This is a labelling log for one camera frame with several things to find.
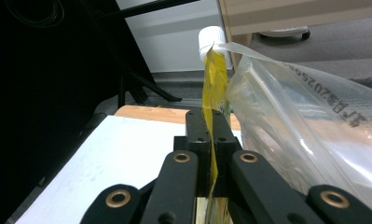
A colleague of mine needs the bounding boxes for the coiled black cable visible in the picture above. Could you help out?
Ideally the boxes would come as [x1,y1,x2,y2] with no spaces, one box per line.
[4,0,65,30]

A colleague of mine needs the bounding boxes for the yellow spout pouch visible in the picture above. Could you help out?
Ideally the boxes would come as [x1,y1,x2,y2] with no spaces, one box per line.
[196,25,235,224]

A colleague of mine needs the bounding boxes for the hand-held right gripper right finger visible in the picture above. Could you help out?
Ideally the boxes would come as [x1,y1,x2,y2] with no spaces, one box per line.
[210,108,243,198]

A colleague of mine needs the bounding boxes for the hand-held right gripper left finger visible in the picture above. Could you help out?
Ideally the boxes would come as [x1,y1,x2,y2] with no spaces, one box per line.
[173,107,214,198]

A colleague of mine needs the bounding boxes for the black frame bar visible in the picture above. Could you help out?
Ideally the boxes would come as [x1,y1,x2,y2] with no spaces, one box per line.
[111,0,200,19]

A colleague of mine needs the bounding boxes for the black metal stand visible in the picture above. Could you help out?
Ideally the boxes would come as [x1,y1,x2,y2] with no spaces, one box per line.
[117,69,184,110]

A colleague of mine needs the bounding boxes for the rolling chair base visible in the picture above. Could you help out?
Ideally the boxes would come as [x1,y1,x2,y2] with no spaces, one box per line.
[257,25,311,42]

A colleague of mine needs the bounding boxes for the clear bag of black fungus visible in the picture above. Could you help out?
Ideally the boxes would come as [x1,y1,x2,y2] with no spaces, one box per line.
[218,41,372,219]

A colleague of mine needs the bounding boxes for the white cabinet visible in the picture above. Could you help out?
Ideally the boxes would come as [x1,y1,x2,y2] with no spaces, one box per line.
[115,0,235,75]

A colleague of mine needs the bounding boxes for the black curtain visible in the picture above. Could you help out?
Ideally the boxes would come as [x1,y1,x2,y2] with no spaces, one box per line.
[0,0,152,224]

